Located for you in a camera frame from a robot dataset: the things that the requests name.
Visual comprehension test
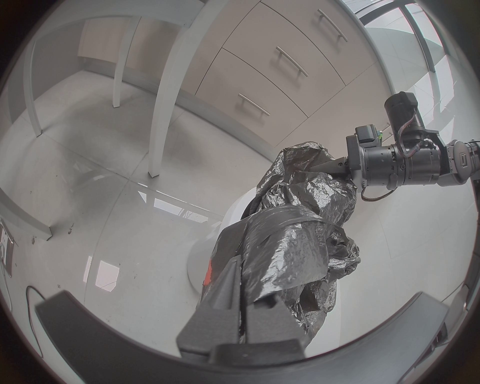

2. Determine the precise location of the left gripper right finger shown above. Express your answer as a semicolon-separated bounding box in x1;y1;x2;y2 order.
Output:
210;292;309;367

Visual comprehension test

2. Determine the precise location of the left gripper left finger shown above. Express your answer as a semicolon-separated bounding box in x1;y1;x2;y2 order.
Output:
177;256;243;362

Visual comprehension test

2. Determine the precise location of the black plastic bag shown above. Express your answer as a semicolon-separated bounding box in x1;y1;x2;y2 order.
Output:
199;140;361;346

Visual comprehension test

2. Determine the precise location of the white trash bin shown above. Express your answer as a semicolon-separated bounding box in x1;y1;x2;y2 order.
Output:
186;187;263;301

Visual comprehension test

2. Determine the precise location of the window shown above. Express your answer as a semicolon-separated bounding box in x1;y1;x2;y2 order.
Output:
354;0;462;124

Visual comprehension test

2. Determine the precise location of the beige built-in cabinet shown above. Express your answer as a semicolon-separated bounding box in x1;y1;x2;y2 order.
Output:
77;0;398;162

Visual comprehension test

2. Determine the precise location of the grey padded white chair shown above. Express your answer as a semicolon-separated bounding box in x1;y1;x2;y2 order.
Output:
0;0;211;242

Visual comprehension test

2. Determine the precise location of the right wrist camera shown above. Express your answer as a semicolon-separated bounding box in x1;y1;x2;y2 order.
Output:
354;124;383;147

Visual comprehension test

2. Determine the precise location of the black cable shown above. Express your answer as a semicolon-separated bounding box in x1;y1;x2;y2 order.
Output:
25;286;47;319

